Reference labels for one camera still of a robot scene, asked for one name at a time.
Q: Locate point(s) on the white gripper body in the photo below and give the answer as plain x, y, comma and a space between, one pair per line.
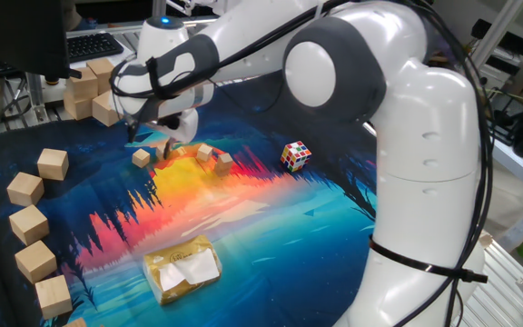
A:
188, 127

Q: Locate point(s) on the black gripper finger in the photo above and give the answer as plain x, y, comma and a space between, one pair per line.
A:
131, 132
167, 149

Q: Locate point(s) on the small wooden cube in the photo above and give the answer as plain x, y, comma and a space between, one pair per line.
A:
159, 153
225, 160
141, 158
204, 153
222, 172

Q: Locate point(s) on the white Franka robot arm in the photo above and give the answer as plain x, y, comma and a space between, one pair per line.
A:
425, 181

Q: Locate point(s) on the small pale wooden piece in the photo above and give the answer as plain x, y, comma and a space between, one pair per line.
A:
179, 152

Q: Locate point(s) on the black keyboard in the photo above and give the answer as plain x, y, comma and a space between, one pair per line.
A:
91, 45

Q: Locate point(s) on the gold tissue pack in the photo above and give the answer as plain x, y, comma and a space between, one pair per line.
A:
180, 254

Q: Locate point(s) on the Rubik's cube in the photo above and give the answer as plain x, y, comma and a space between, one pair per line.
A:
295, 156

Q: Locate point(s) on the colourful landscape print mat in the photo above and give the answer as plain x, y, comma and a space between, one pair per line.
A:
266, 254

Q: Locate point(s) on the black monitor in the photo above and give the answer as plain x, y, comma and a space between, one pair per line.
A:
16, 32

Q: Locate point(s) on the aluminium frame bar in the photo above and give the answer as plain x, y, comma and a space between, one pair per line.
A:
158, 6

